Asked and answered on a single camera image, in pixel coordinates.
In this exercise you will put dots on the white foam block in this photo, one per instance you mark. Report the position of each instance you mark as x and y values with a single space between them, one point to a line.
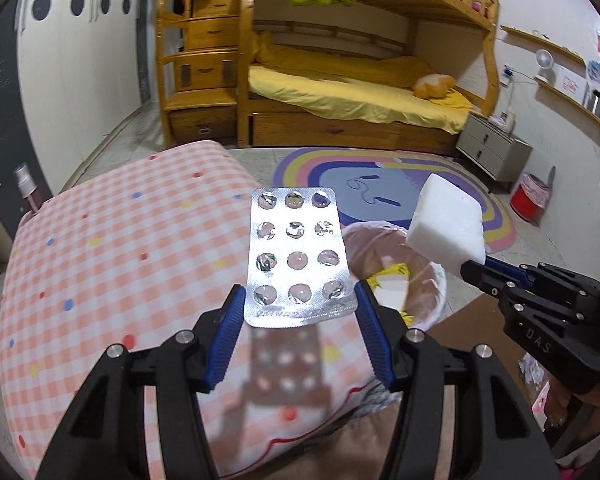
445 220

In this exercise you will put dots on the red bin with pink bag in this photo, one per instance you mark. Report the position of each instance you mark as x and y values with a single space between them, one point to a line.
525 205

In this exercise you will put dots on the wooden stair drawers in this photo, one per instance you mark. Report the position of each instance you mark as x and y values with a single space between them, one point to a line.
200 75

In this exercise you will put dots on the person's right forearm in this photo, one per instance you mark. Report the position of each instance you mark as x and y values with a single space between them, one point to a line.
597 442

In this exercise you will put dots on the rainbow rug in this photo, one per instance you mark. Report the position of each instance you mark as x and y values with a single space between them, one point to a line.
330 175

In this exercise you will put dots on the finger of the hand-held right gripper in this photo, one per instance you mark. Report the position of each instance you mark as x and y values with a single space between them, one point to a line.
505 267
485 277

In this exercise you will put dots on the grey white nightstand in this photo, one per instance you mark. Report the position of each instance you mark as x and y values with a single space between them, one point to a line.
490 145

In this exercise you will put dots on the white grey wardrobe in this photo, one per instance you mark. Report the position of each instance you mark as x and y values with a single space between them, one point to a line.
80 85

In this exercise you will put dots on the pink checked dotted blanket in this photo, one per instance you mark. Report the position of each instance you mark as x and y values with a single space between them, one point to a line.
130 240

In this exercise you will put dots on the silver pill blister pack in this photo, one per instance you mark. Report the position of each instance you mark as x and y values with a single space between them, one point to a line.
300 240

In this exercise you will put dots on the yellow bedsheet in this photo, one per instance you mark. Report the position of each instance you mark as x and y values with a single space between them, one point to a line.
340 90

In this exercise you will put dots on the pink white packets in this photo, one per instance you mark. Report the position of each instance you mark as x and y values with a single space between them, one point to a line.
535 375

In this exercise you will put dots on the long wooden wall shelf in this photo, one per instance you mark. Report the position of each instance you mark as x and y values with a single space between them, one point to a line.
575 105

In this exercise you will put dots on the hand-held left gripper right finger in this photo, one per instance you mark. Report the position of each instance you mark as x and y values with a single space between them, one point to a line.
375 340

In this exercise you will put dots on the orange white plush toy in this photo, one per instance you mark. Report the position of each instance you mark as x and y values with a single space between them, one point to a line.
432 85

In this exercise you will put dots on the small white fan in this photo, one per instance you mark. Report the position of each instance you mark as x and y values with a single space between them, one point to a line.
544 58

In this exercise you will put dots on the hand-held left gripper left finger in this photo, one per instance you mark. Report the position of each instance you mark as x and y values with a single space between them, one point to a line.
225 340

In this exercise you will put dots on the clear cap spray bottle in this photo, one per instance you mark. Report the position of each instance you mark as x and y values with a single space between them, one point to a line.
30 195

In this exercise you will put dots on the person's right hand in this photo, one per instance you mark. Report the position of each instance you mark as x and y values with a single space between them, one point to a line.
560 400

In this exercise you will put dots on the short wooden wall shelf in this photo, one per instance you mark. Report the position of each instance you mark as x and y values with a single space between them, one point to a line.
540 39

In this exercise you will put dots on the person's houndstooth trouser leg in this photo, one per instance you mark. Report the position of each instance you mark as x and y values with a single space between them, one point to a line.
375 400

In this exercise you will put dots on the pink white card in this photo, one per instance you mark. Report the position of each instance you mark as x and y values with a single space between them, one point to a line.
572 82

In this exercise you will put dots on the wooden bunk bed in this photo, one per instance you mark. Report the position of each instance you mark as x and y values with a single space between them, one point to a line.
325 130

